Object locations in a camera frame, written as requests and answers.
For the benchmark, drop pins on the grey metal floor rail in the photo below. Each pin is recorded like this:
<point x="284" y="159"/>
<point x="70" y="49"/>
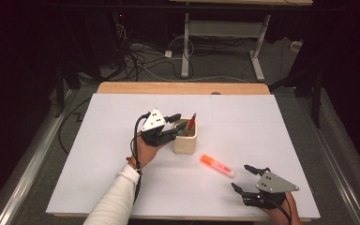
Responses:
<point x="334" y="162"/>
<point x="28" y="175"/>

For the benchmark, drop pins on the black metal stand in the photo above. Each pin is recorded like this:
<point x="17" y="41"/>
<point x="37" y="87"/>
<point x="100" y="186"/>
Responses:
<point x="316" y="97"/>

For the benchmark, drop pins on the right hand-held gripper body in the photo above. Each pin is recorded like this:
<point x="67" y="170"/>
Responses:
<point x="273" y="184"/>

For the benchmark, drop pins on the red pen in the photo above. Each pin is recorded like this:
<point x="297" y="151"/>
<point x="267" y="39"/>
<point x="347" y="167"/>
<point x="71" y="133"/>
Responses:
<point x="191" y="123"/>

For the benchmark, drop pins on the white board table cover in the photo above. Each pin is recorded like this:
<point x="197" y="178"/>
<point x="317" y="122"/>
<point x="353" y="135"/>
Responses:
<point x="231" y="131"/>

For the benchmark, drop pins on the person's right hand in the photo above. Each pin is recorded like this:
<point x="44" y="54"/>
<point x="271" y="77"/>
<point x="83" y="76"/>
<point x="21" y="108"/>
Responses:
<point x="286" y="212"/>

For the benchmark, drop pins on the person's left hand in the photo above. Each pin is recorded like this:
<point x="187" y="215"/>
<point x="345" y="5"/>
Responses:
<point x="145" y="153"/>

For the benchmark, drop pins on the beige square pen holder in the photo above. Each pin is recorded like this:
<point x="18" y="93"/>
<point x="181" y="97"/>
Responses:
<point x="186" y="144"/>

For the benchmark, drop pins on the orange highlighter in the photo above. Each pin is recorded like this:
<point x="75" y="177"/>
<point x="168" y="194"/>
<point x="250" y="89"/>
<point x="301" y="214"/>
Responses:
<point x="217" y="166"/>

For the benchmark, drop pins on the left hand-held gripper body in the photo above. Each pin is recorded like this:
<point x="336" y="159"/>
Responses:
<point x="153" y="125"/>

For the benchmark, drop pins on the white power adapter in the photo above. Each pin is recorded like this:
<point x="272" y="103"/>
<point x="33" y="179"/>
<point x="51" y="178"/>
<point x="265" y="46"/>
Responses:
<point x="168" y="53"/>

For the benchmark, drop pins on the white metal desk frame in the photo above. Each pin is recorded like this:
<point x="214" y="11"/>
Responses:
<point x="222" y="28"/>

